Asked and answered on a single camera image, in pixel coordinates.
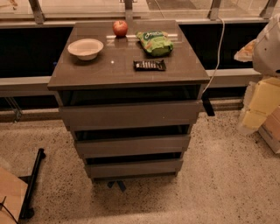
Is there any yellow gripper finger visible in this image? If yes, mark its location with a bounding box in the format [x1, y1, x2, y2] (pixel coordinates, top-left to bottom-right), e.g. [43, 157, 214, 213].
[234, 39, 256, 62]

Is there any grey drawer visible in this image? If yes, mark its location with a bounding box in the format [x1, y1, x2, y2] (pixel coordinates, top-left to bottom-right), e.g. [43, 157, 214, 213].
[59, 101, 202, 130]
[85, 159, 183, 179]
[75, 135, 191, 158]

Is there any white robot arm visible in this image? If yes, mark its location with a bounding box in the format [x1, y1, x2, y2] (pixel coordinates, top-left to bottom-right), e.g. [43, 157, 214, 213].
[234, 13, 280, 77]

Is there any grey top drawer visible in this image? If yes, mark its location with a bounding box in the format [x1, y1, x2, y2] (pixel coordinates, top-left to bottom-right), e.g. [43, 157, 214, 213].
[59, 101, 202, 130]

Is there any grey drawer cabinet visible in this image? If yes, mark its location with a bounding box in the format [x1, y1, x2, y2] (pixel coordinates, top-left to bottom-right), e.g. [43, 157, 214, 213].
[48, 20, 209, 181]

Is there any grey bottom drawer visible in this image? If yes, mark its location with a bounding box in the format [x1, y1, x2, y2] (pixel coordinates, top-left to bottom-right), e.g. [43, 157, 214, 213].
[85, 159, 183, 179]

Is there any cardboard box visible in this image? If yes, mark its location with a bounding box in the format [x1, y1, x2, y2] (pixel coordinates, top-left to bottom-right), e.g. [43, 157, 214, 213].
[259, 106, 280, 154]

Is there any green chip bag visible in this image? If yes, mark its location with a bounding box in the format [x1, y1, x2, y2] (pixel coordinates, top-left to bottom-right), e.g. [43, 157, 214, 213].
[136, 31, 173, 57]

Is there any dark candy bar wrapper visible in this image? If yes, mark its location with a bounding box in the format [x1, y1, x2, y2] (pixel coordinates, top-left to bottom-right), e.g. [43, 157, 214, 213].
[133, 60, 166, 71]

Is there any red apple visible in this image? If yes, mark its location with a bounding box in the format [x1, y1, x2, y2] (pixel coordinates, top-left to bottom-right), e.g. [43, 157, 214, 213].
[113, 20, 128, 38]

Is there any white paper bowl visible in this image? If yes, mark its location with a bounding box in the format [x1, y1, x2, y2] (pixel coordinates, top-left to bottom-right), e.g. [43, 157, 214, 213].
[67, 38, 103, 60]

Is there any metal window railing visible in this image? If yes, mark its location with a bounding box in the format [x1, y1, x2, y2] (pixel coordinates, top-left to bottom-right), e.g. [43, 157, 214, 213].
[0, 0, 280, 28]

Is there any black metal stand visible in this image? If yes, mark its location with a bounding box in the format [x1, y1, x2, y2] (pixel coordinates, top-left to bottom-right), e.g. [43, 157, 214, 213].
[19, 148, 46, 220]

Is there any brown cardboard sheet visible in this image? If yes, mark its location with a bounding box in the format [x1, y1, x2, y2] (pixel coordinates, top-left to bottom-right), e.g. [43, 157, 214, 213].
[0, 167, 28, 224]

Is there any white cable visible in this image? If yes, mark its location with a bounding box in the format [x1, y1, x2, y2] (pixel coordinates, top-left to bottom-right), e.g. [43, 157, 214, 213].
[201, 17, 227, 95]

